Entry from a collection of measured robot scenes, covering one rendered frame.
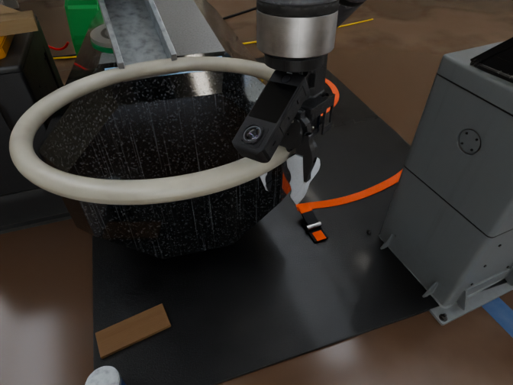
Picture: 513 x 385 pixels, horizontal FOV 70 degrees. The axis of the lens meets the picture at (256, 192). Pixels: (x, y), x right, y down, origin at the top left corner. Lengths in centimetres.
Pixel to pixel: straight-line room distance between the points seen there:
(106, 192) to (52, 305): 126
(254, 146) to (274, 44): 11
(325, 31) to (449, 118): 92
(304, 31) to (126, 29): 65
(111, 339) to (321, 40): 127
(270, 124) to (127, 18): 68
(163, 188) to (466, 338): 136
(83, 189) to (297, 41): 29
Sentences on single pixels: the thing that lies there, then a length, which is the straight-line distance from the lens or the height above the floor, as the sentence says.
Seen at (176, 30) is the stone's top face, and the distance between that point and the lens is 132.
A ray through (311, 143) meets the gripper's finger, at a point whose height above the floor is 102.
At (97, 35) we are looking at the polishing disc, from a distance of 127.
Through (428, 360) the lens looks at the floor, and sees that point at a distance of 152.
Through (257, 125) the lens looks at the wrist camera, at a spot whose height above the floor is 107.
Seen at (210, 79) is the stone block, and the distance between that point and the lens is 112.
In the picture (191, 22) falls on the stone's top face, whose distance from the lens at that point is 139.
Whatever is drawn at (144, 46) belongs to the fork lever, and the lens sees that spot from 95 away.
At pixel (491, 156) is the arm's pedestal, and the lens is 124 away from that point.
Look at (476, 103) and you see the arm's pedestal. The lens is 123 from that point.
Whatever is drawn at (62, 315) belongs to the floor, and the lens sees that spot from 165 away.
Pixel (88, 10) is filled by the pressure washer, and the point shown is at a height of 48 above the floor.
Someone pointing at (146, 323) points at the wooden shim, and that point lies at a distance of 148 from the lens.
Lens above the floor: 129
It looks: 43 degrees down
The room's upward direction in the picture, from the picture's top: straight up
